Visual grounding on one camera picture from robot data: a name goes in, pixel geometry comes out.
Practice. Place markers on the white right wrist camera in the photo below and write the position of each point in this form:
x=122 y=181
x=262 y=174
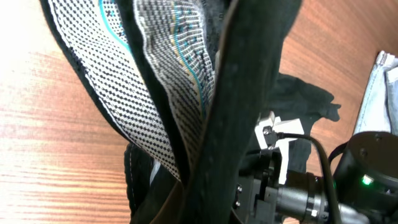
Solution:
x=271 y=132

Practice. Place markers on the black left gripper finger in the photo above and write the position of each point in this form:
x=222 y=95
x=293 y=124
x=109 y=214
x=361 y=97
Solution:
x=161 y=204

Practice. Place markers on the light blue denim jeans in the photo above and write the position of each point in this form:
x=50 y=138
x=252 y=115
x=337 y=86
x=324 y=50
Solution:
x=378 y=111

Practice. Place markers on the black t-shirt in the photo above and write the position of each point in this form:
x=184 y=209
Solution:
x=185 y=82

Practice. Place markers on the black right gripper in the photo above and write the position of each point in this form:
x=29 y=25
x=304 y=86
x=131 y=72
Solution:
x=260 y=198

